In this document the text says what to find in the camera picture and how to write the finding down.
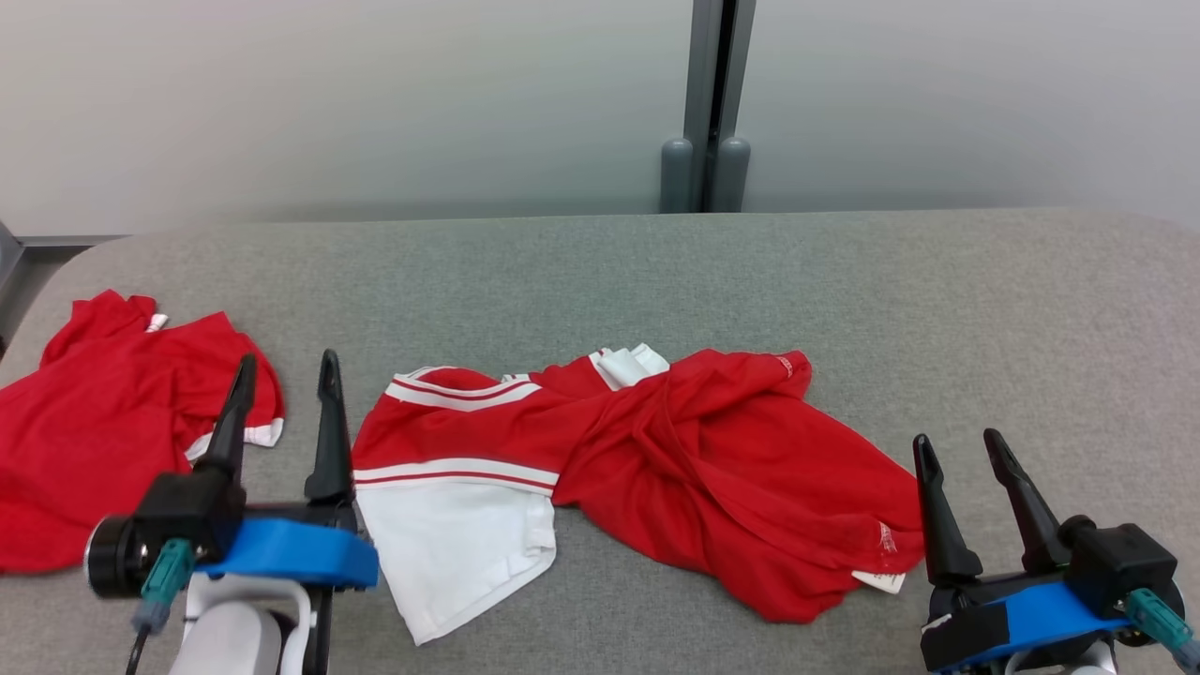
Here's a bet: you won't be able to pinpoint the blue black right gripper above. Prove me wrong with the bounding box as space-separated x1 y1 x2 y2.
913 428 1140 675

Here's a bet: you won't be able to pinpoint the left cable with teal plug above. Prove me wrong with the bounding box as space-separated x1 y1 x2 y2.
125 539 196 675

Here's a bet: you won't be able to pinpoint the grey cylinder post bumper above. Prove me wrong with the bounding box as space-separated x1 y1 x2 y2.
660 138 695 215
710 137 751 213

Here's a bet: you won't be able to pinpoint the grey metal partition post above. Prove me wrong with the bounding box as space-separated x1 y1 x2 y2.
682 0 757 215

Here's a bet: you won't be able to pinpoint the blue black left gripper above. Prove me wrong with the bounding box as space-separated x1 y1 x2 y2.
194 350 379 675

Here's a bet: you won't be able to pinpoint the grey metal frame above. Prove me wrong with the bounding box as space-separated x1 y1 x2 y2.
0 220 128 343

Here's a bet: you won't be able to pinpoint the red shorts with white trim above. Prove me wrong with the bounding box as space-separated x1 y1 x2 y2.
0 289 285 575

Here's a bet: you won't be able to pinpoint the red jersey with white sleeves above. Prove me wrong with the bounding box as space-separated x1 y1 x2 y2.
352 342 927 648

